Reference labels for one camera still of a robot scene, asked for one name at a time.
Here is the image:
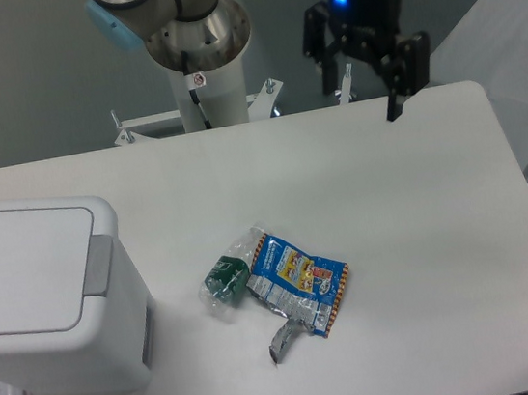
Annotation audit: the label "crushed clear green-label bottle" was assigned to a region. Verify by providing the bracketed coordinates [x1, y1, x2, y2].
[198, 225, 264, 324]

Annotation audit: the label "blue snack wrapper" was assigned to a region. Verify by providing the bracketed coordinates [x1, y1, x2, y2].
[246, 233, 349, 364]

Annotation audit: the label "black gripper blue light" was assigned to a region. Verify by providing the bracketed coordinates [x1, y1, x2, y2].
[302, 0, 431, 122]

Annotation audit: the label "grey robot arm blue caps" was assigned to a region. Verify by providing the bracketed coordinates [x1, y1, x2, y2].
[86, 0, 431, 132]

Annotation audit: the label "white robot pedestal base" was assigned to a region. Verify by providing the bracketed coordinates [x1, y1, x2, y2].
[96, 0, 290, 148]

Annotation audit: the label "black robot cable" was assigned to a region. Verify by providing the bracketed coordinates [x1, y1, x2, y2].
[179, 47, 214, 133]

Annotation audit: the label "white push-lid trash can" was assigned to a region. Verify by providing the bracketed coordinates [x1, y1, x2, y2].
[0, 196, 155, 395]

